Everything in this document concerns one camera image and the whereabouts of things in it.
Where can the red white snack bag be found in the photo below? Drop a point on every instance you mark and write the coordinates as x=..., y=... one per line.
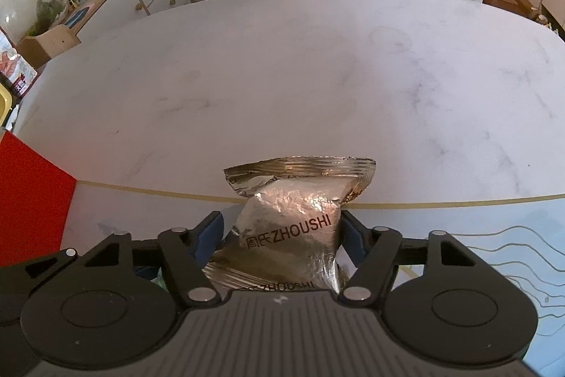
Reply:
x=16, y=74

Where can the silver foil snack packet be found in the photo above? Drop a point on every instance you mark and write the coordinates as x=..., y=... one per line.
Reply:
x=286, y=235

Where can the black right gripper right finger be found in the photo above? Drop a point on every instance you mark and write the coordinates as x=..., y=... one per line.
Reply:
x=373, y=253

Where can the blue patterned table mat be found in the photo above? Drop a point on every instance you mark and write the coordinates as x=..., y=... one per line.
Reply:
x=521, y=238

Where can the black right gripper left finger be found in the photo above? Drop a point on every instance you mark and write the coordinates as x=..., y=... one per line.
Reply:
x=185, y=254

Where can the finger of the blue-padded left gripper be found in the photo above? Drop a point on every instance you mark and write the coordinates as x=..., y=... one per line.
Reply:
x=18, y=282

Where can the white red cardboard box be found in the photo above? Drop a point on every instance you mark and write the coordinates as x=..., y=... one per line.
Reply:
x=35, y=199

